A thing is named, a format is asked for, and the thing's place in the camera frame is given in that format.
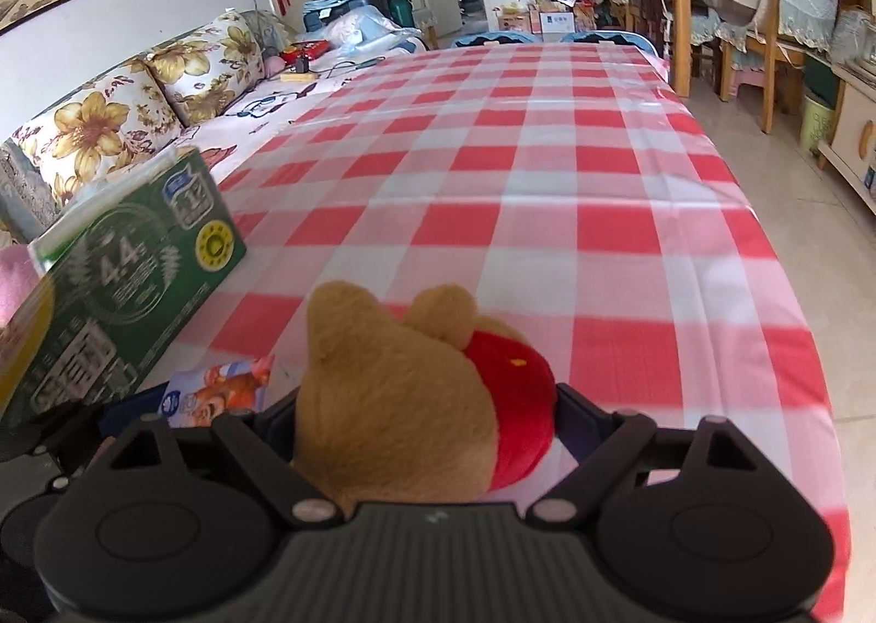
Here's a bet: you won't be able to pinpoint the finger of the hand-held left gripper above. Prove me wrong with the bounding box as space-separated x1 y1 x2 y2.
0 389 166 461

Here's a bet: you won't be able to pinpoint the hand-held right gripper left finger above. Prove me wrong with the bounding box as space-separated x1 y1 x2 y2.
92 387 339 528

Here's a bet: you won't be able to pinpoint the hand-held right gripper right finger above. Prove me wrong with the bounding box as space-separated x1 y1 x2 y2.
526 383 777 526

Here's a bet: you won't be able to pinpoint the green cardboard box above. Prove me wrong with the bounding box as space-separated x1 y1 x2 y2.
0 147 247 436

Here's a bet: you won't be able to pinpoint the brown plush bear red shirt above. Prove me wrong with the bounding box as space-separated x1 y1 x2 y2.
293 281 558 521

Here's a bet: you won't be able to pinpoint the small milk carton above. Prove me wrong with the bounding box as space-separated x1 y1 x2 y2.
157 355 276 423

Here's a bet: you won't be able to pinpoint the pink padded jacket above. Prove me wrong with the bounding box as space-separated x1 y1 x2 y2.
0 245 41 331

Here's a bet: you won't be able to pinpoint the red checkered tablecloth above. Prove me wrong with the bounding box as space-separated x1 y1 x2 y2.
102 40 854 623

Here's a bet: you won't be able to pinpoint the grey sofa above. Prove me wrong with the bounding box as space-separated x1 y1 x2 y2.
0 7 439 249

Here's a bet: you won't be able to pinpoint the large floral sofa cushion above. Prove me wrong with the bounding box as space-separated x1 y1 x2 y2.
10 57 186 211

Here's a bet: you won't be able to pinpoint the small floral sofa cushion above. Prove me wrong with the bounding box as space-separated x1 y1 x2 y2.
140 10 267 129

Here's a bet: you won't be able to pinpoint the red flat box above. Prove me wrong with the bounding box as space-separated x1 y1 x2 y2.
283 39 331 65

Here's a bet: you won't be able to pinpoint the pink stool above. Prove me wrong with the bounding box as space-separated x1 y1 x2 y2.
718 65 765 105

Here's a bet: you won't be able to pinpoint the green trash bin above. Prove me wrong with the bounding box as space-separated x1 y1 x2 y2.
798 92 837 156

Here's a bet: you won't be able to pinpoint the blue chair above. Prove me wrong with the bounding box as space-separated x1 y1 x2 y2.
557 28 662 56
451 30 542 50

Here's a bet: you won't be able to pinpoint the white wooden cabinet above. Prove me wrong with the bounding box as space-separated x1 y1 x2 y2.
817 57 876 215

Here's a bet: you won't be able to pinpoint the cardboard boxes on floor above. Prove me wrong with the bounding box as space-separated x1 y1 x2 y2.
495 2 598 36

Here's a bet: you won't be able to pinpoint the plastic wrapped blue quilt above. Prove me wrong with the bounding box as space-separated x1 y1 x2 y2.
321 5 426 53

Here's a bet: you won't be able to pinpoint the blue suitcase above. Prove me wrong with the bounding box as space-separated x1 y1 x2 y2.
300 0 364 29

